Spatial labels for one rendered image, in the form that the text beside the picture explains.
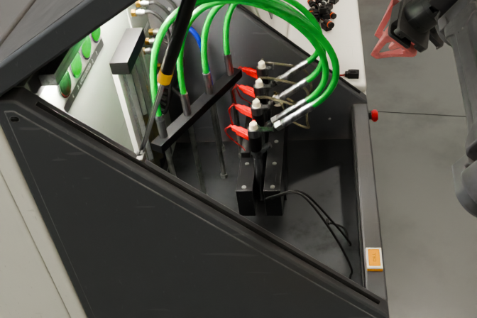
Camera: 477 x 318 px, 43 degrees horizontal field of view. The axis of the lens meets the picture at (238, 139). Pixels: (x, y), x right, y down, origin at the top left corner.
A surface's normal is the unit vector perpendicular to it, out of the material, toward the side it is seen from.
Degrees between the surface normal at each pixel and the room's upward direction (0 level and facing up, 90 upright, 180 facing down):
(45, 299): 90
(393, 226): 0
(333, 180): 0
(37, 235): 90
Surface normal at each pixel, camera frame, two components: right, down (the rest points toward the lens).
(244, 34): -0.11, 0.63
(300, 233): -0.11, -0.77
